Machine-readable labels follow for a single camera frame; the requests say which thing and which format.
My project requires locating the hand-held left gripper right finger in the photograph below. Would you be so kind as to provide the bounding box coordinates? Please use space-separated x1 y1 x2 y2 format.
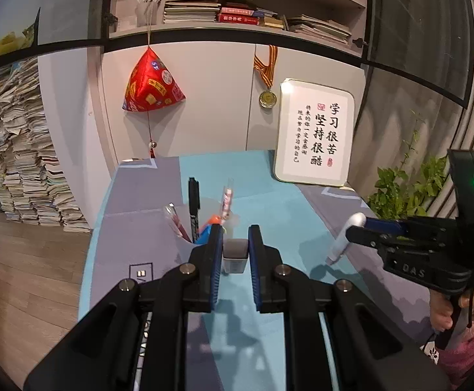
248 224 451 391

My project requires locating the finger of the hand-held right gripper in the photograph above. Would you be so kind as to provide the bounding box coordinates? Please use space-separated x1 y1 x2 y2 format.
359 217 419 237
345 224 388 250

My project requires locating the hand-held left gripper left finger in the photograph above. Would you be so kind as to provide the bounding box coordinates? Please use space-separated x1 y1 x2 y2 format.
23 224 225 391

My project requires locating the white eraser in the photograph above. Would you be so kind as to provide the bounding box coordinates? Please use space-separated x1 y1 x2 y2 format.
223 238 249 274

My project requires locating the white translucent gel pen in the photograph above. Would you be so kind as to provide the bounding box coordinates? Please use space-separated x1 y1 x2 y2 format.
325 212 367 265

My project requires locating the translucent white pen holder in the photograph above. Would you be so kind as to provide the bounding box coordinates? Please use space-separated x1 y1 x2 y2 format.
172 196 243 255

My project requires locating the red gel pen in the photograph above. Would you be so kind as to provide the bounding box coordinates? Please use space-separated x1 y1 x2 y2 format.
164 204 192 243

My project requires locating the pink patterned pen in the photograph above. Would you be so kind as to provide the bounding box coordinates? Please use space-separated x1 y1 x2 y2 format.
220 177 234 229

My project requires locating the black marker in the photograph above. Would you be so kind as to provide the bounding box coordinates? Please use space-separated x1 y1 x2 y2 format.
188 177 200 244

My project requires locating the person's right hand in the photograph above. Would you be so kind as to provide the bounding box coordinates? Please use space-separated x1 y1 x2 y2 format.
429 289 463 332

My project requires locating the green potted plant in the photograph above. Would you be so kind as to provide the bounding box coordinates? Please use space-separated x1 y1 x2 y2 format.
367 110 451 221

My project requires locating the pink patterned clothing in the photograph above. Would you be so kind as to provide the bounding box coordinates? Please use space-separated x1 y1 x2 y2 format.
422 334 441 365

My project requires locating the framed calligraphy board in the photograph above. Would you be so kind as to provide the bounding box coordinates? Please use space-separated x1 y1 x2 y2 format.
273 77 355 188

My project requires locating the gold medal with ribbon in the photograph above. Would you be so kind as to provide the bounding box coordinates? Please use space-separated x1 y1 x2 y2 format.
253 45 279 109

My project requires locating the white bookshelf cabinet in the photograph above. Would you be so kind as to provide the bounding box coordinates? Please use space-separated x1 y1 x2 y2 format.
37 0 372 164

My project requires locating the red hanging zongzi ornament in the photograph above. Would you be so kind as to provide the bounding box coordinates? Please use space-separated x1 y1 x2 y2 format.
122 47 186 159

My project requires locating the stack of grey booklets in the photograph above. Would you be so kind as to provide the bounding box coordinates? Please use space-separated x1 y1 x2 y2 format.
288 14 352 45

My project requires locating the tall stack of books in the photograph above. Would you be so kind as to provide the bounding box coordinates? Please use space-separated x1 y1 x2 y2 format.
0 57 91 235

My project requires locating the stack of red books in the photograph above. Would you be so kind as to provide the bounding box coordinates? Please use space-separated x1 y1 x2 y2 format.
216 3 286 30

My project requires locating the stack of pale notebooks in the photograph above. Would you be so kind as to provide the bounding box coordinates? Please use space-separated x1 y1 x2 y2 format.
164 0 221 24

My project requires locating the white cup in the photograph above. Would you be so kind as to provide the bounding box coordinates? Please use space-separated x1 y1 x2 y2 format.
136 0 165 27

